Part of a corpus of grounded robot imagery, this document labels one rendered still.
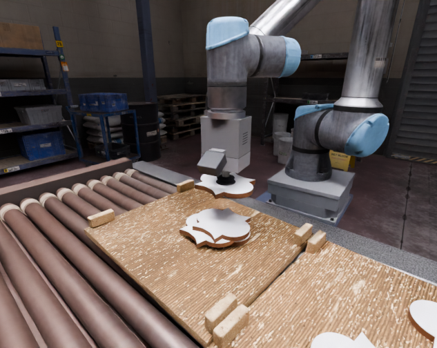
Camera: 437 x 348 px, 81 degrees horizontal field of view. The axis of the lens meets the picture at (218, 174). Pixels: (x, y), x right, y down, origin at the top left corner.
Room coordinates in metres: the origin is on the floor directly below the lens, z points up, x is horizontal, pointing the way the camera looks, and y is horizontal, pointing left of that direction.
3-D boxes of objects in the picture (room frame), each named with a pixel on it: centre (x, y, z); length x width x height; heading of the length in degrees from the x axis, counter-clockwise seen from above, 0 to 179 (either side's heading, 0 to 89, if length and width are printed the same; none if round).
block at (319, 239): (0.45, -0.21, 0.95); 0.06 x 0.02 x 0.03; 136
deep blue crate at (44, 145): (3.78, 2.68, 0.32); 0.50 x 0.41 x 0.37; 139
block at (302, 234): (0.47, -0.19, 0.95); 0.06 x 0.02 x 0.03; 138
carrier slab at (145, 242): (0.51, 0.05, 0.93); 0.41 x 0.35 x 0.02; 48
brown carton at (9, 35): (3.75, 2.65, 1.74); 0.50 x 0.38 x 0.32; 143
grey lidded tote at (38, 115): (3.81, 2.61, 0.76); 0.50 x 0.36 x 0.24; 149
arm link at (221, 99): (0.52, -0.01, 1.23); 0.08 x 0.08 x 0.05
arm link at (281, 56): (0.58, -0.10, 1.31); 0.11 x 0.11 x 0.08; 28
